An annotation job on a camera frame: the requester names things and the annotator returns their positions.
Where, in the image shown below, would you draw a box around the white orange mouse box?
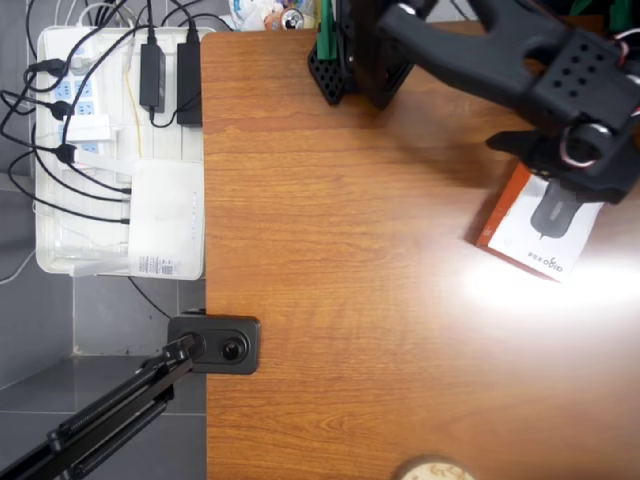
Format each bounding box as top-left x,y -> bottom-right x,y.
475,162 -> 609,284

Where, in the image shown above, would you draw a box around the thin yellow wire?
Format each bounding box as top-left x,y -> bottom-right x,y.
124,62 -> 146,160

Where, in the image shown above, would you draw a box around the crumpled plastic bag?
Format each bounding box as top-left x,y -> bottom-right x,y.
227,0 -> 321,31

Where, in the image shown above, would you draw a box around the round wooden coaster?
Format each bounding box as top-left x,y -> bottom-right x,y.
394,454 -> 476,480

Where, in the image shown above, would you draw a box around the wide black power adapter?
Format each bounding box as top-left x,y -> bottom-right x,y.
176,42 -> 203,127

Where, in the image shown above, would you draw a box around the red white servo cable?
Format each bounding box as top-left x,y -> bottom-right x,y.
609,32 -> 640,121

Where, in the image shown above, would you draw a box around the black desk clamp base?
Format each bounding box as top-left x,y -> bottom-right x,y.
167,314 -> 262,375

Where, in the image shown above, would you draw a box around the black router cable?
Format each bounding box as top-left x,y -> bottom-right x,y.
29,122 -> 132,204
7,149 -> 132,225
54,144 -> 132,196

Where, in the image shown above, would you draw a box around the white charger plug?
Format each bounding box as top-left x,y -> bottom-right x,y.
66,114 -> 114,146

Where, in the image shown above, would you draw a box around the black floor cable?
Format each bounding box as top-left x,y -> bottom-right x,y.
127,277 -> 174,321

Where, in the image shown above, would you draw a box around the slim black power adapter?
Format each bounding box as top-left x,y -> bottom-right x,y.
138,43 -> 167,114

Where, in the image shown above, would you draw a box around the white power strip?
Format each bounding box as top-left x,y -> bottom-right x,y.
44,34 -> 117,162

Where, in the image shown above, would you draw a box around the white router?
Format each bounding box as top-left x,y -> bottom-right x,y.
72,149 -> 206,282

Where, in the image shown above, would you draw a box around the black adapter output cable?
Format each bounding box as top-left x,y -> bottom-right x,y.
147,92 -> 203,130

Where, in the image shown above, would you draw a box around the white plastic tray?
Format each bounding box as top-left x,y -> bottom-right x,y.
35,27 -> 207,281

